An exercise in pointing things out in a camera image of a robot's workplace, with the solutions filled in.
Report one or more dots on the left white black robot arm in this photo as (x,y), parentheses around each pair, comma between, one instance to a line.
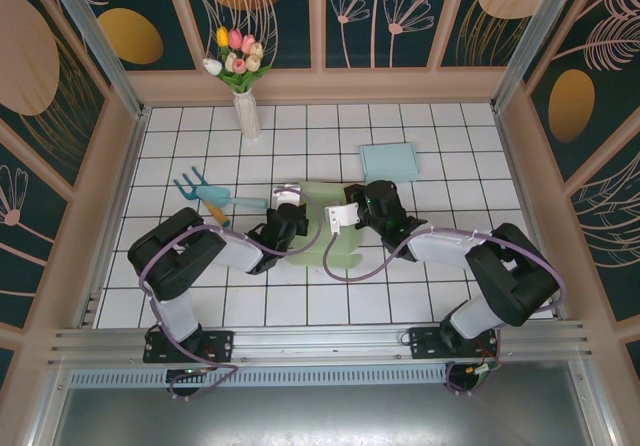
(240,253)

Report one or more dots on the left aluminium frame post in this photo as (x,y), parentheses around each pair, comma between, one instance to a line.
(110,61)

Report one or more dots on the light blue toy trowel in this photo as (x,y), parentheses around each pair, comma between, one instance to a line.
(215,196)

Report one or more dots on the grey metal sheet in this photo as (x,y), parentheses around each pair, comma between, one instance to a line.
(320,416)

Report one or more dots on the light blue paper box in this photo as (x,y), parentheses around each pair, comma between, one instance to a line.
(390,163)

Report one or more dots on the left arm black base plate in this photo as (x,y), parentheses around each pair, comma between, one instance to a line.
(220,346)

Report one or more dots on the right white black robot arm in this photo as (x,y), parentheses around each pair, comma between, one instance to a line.
(440,248)

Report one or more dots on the artificial tulip bouquet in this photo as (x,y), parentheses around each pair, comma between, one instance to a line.
(240,61)

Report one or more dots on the light green paper box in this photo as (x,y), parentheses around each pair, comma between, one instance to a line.
(320,193)

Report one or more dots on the aluminium frame post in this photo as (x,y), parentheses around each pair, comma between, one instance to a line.
(110,61)
(530,41)

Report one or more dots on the green circuit board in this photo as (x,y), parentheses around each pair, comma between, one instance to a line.
(485,370)

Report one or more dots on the right aluminium frame post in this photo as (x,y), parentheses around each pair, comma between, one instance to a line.
(530,41)

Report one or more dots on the aluminium mounting rail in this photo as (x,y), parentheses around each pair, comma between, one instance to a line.
(320,348)

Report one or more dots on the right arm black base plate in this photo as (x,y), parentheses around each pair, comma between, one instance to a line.
(425,343)

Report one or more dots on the white ribbed vase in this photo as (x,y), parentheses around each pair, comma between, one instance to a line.
(248,116)

